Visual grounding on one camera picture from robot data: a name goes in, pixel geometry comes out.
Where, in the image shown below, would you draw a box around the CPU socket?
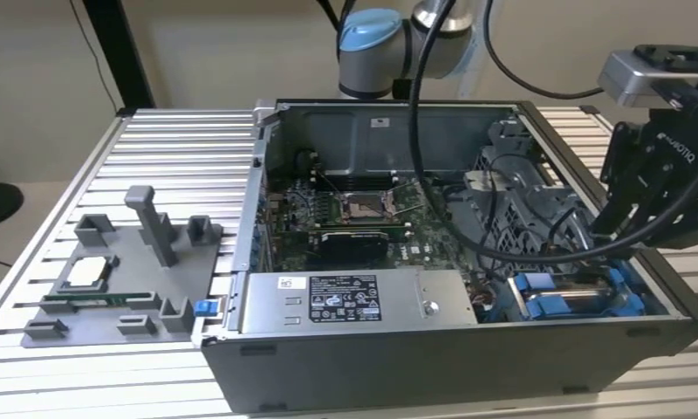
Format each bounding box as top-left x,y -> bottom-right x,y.
340,189 -> 394,222

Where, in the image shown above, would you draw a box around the red and black wire bundle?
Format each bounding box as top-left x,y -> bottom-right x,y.
469,278 -> 505,312

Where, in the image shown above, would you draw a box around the thin black wall cable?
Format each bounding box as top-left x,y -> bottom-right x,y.
68,0 -> 124,115

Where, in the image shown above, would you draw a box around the hard disk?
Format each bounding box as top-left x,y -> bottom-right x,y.
513,264 -> 646,316

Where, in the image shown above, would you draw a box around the black RAM slots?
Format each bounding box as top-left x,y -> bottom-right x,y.
310,171 -> 400,191

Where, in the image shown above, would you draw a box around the black upright post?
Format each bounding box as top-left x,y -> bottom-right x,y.
82,0 -> 157,111

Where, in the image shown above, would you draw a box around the black disk wire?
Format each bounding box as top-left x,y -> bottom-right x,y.
476,151 -> 588,280

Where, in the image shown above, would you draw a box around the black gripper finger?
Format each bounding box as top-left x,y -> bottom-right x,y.
590,121 -> 677,240
638,191 -> 698,251

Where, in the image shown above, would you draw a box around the metal socket cover frame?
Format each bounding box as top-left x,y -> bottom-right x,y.
382,181 -> 432,215

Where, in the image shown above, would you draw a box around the blue disk carrier handle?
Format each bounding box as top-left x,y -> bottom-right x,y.
528,296 -> 573,320

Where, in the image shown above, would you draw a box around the green RAM stick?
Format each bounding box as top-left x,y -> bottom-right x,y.
41,292 -> 153,306

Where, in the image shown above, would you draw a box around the grey parts rack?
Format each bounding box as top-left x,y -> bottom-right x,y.
20,184 -> 226,350

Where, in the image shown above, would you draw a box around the thin black camera cable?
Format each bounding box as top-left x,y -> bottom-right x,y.
481,0 -> 605,100

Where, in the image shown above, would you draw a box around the black graphics card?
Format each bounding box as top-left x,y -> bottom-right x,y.
310,230 -> 396,271

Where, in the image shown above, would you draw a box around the silver CPU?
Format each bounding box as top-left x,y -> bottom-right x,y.
68,257 -> 110,288

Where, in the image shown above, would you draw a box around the black open PC case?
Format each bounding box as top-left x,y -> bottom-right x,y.
189,98 -> 698,415

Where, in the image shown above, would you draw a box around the grey disk bay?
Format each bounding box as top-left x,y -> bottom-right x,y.
502,255 -> 676,324

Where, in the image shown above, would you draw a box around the green motherboard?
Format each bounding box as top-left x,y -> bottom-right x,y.
264,174 -> 480,272

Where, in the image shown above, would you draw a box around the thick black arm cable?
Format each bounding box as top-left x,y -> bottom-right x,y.
405,0 -> 698,265

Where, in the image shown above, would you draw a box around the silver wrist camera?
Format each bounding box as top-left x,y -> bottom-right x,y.
594,43 -> 698,109

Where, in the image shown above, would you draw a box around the silver power supply unit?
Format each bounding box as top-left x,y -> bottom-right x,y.
234,269 -> 481,336

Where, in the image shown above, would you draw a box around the grey disk cage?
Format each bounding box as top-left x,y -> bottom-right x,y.
445,118 -> 594,280

